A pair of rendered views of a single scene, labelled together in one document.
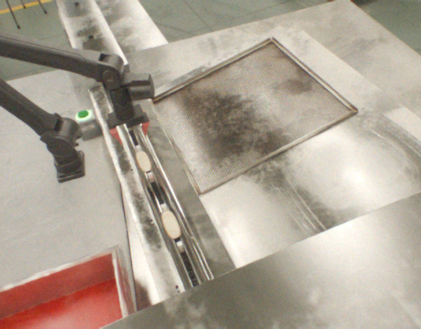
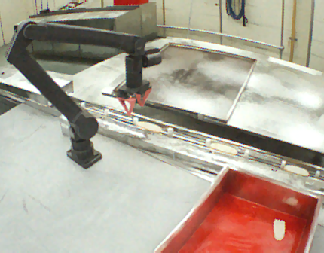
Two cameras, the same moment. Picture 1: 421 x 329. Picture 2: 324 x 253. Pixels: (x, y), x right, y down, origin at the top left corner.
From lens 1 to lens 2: 0.91 m
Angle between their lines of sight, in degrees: 36
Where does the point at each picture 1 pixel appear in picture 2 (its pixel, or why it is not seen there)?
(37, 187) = (70, 178)
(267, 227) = (279, 118)
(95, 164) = (102, 147)
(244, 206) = (259, 115)
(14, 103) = (57, 89)
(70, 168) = (90, 152)
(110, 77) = (139, 45)
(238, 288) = not seen: outside the picture
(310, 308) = not seen: outside the picture
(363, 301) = not seen: outside the picture
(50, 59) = (97, 37)
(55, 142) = (87, 122)
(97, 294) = (223, 211)
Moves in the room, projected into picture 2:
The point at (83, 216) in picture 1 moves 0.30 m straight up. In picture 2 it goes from (139, 181) to (129, 88)
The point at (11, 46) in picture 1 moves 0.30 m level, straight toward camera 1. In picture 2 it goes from (72, 29) to (173, 28)
